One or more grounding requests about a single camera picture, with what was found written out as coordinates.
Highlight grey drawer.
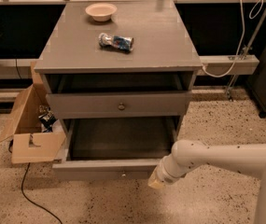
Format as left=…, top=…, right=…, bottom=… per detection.
left=53, top=117, right=179, bottom=181
left=46, top=91, right=190, bottom=119

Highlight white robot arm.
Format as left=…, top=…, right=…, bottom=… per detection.
left=148, top=140, right=266, bottom=224

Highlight grey top drawer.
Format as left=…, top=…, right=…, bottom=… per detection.
left=46, top=91, right=190, bottom=119

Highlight grey drawer cabinet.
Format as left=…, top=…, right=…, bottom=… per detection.
left=34, top=0, right=203, bottom=126

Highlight snack bags in box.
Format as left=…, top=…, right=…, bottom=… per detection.
left=38, top=105, right=57, bottom=133

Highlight open cardboard box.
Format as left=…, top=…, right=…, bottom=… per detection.
left=0, top=62, right=65, bottom=164

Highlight crushed blue white can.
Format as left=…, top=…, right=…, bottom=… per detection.
left=98, top=33, right=134, bottom=52

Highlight metal stand pole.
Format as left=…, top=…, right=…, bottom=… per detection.
left=225, top=8, right=266, bottom=102

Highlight white bowl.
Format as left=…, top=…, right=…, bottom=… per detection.
left=85, top=3, right=117, bottom=22

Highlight black floor cable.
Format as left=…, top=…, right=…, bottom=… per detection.
left=7, top=140, right=63, bottom=224

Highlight white hanging cable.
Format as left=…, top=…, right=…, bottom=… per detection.
left=201, top=0, right=265, bottom=78

